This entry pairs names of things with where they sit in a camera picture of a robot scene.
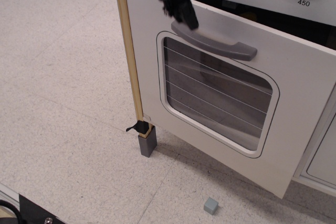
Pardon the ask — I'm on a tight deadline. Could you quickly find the grey leg foot cap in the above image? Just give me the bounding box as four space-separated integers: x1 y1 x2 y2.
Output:
138 126 157 158

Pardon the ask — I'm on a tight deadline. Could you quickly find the black tape piece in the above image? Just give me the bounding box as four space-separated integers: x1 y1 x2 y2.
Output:
126 120 149 134

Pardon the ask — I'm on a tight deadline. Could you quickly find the black cable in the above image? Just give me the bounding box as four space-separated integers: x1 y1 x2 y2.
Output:
0 199 23 224

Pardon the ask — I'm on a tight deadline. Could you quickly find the grey oven door handle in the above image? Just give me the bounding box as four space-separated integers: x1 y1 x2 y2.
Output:
171 21 257 61

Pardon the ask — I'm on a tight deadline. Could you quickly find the small grey cube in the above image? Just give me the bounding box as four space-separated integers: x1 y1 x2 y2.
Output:
203 197 219 215

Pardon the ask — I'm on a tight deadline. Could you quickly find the wooden corner leg post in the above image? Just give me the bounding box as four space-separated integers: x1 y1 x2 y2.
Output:
117 0 143 121

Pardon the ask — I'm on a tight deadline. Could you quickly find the white lower right door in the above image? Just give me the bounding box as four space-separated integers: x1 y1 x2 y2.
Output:
299 121 336 187

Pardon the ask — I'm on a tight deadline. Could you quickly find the white toy oven door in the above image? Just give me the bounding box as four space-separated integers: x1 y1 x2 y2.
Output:
127 0 335 198

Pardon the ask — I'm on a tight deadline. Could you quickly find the white toy kitchen cabinet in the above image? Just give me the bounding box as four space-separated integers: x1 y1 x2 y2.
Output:
139 0 335 195

